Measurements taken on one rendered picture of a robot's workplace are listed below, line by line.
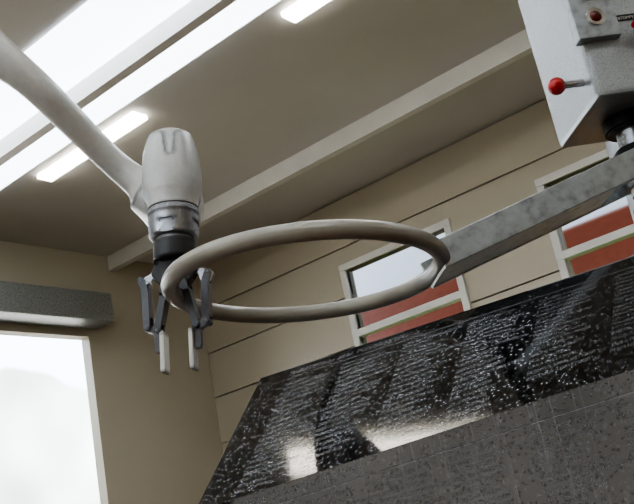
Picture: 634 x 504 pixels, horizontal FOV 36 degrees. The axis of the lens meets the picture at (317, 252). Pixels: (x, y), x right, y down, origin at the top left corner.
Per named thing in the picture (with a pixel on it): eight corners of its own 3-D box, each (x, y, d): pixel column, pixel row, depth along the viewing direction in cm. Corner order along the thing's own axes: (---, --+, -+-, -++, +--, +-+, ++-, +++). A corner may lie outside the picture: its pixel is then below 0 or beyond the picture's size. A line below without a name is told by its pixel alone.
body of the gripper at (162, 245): (144, 237, 169) (145, 288, 166) (191, 230, 168) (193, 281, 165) (158, 250, 176) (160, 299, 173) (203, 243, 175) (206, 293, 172)
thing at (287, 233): (423, 313, 190) (421, 298, 191) (482, 224, 144) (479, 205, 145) (171, 334, 185) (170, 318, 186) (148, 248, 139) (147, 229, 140)
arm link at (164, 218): (189, 197, 169) (191, 229, 167) (204, 215, 178) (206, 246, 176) (139, 205, 170) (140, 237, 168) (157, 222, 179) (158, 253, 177)
